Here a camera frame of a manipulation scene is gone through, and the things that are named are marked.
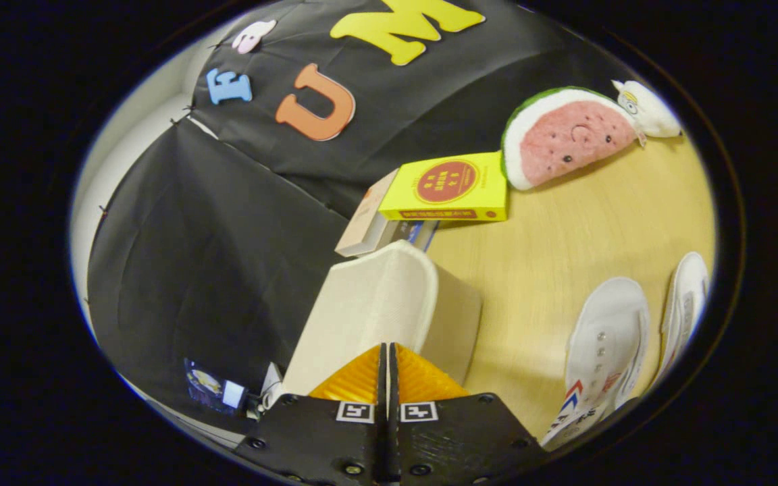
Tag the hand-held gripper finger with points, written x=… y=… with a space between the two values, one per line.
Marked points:
x=394 y=391
x=383 y=391

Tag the beige fabric storage box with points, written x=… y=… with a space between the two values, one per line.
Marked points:
x=375 y=304

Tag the white canvas shoe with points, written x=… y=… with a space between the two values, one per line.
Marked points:
x=605 y=337
x=686 y=297

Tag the white flat device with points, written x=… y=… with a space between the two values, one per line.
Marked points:
x=272 y=385

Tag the blue cover book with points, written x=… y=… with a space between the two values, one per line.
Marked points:
x=423 y=233

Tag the beige book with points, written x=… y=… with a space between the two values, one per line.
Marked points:
x=362 y=223

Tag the lit display screen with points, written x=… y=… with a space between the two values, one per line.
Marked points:
x=206 y=388

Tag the yellow book red circle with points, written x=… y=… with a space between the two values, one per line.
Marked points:
x=450 y=182

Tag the black backdrop cloth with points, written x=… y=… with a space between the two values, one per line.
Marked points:
x=213 y=256

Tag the watermelon slice plush toy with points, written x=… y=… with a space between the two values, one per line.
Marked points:
x=564 y=138

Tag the white plush toy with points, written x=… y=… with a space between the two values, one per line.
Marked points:
x=652 y=111

